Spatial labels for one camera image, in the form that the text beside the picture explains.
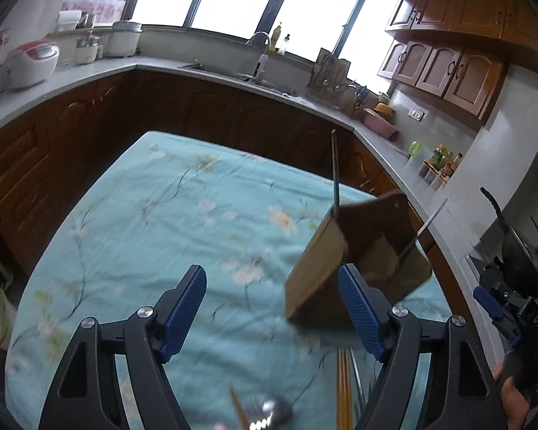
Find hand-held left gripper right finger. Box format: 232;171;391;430
338;263;509;430

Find white rice cooker red lid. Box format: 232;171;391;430
4;41;60;89

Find wooden lower cabinets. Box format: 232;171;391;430
0;68;436;278

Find pink plastic basin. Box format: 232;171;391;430
362;107;400;139

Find black wok with handle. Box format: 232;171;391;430
480;187;538;297

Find large white cooker pot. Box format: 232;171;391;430
107;20;143;58

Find metal spoon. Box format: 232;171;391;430
246;400;293;430

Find person's right hand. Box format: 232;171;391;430
491;363;538;430

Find teal floral tablecloth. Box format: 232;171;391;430
4;131;453;430

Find metal chopstick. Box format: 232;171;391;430
350;352;367;415
399;198;449;258

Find black stove top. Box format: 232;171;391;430
465;254;491;281

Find wooden upper cabinets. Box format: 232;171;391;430
377;0;538;123

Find steel sink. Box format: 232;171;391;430
178;63;297;96

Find dark chopstick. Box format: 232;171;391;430
331;129;342;216

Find wooden cabinets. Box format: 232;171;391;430
0;68;436;278
377;0;538;123

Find paper towel roll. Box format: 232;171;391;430
56;10;82;32

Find chrome sink faucet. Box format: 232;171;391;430
246;31;272;80

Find knife and scissors holder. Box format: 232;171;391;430
341;83;374;118

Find yellow chopstick red patterned end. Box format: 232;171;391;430
343;348;356;430
336;347;347;430
230;389;249;430

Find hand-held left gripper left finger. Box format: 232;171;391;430
38;264;208;430

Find small white pot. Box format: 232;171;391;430
74;33;102;66

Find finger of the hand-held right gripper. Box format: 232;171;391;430
473;286;504;321

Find group of condiment bottles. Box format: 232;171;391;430
419;143;465;191

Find wooden dish rack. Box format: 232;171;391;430
308;47;351;100

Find wooden utensil holder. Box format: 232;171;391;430
284;190;433;329

